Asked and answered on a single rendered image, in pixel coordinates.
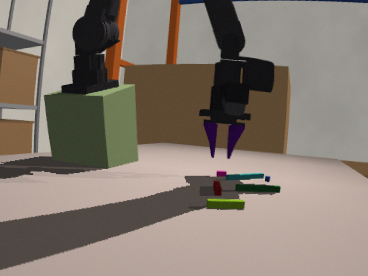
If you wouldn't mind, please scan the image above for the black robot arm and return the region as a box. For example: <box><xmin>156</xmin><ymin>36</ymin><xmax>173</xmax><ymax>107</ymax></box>
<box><xmin>61</xmin><ymin>0</ymin><xmax>274</xmax><ymax>116</ymax></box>

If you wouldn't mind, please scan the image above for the turquoise rod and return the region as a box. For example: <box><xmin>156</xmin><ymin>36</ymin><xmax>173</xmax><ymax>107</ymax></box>
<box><xmin>226</xmin><ymin>173</ymin><xmax>264</xmax><ymax>180</ymax></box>

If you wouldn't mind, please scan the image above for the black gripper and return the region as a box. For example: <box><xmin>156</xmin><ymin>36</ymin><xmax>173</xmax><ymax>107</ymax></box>
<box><xmin>199</xmin><ymin>109</ymin><xmax>251</xmax><ymax>159</ymax></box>

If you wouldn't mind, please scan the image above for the lime green rod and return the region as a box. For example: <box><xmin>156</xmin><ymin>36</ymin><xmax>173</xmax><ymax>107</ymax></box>
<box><xmin>206</xmin><ymin>199</ymin><xmax>245</xmax><ymax>209</ymax></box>

